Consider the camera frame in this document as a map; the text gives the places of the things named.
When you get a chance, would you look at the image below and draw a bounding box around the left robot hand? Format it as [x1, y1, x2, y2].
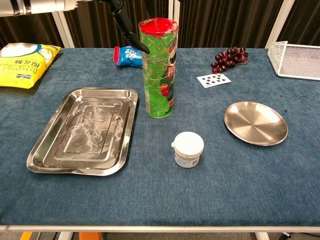
[32, 0, 151, 55]

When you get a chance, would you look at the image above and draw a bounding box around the green chips can red lid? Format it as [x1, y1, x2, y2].
[138, 16, 179, 119]

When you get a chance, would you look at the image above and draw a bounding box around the white playing card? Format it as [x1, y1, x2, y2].
[196, 73, 232, 89]

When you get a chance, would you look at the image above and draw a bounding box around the blue cookie package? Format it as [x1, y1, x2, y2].
[113, 45, 145, 68]

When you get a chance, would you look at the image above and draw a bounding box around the yellow snack bag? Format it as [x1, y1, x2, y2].
[0, 42, 62, 90]

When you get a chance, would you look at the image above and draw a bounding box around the white wire mesh basket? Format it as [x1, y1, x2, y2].
[267, 40, 320, 81]

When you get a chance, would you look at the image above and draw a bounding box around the rectangular steel tray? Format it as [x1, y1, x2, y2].
[26, 87, 139, 177]

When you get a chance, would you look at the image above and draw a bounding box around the blue table cloth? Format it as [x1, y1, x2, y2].
[0, 47, 320, 227]

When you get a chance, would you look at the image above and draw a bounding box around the dark pleated curtain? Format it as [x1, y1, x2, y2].
[177, 0, 285, 49]
[63, 0, 170, 49]
[277, 0, 320, 47]
[0, 12, 63, 48]

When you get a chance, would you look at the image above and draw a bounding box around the round steel plate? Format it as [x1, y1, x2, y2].
[223, 101, 289, 147]

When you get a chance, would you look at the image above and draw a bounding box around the white plastic jar with lid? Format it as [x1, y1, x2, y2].
[171, 131, 205, 169]

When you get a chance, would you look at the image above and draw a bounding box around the dark purple grape bunch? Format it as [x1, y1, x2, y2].
[210, 46, 250, 75]

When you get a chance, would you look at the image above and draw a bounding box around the white frame post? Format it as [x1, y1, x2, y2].
[166, 0, 181, 49]
[264, 0, 296, 48]
[51, 9, 75, 49]

